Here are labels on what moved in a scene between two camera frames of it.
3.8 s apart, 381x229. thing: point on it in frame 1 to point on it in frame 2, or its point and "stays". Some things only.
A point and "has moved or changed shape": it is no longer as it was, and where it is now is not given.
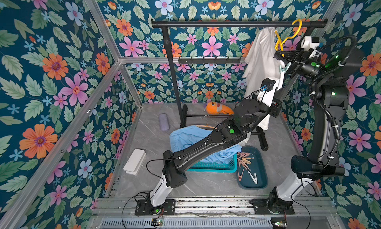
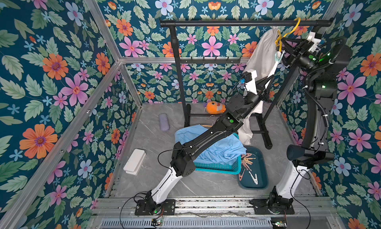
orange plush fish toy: x=214 y=108 stays
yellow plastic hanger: x=279 y=40 has moved or changed shape
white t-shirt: x=264 y=60 has moved or changed shape
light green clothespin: x=284 y=70 has moved or changed shape
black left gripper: x=267 y=105 to x=258 y=84
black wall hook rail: x=209 y=61 stays
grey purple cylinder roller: x=163 y=122 stays
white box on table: x=134 y=162 stays
